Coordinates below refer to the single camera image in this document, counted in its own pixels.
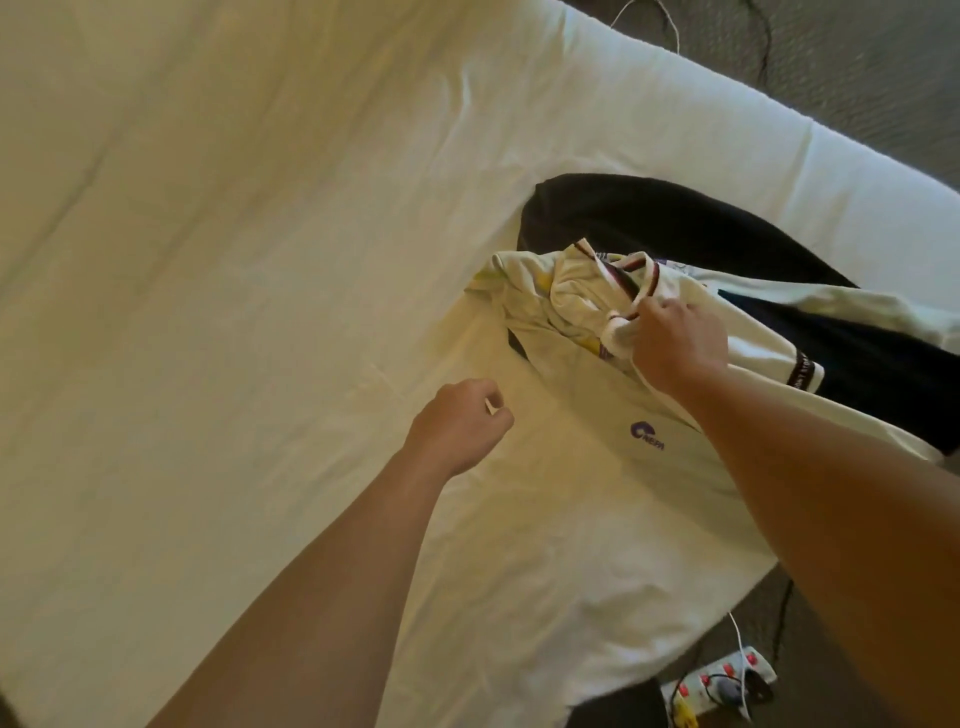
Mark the person's right hand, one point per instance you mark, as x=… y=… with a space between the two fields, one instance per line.
x=678 y=348

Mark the person's left hand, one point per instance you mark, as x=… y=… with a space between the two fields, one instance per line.
x=458 y=429

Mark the white printed t-shirt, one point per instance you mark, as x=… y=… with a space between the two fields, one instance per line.
x=600 y=383

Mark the black t-shirt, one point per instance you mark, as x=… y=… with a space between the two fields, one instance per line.
x=675 y=225

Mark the person's left forearm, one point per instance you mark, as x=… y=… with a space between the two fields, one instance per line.
x=300 y=615

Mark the person's right forearm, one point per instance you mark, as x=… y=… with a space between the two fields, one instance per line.
x=840 y=525

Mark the white bed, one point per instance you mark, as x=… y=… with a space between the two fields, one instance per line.
x=225 y=270

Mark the white power strip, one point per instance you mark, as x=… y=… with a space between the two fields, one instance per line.
x=720 y=687

